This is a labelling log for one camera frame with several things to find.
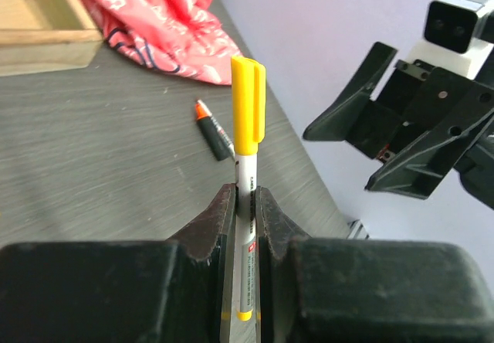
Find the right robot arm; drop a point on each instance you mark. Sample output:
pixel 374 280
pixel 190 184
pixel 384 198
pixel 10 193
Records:
pixel 419 120

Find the coral printed cloth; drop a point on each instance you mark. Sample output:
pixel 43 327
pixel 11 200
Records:
pixel 175 37

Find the black highlighter body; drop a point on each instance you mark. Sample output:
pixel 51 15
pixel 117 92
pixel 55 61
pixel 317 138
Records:
pixel 214 134

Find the yellow capped white pen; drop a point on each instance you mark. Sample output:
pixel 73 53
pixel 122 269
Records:
pixel 249 116

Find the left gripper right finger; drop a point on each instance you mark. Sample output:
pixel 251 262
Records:
pixel 313 289

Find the wooden clothes rack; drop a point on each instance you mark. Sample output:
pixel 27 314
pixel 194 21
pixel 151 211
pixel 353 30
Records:
pixel 40 36

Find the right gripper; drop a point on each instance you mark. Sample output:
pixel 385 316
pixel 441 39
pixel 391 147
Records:
pixel 425 122

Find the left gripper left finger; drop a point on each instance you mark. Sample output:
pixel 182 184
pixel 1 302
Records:
pixel 172 290

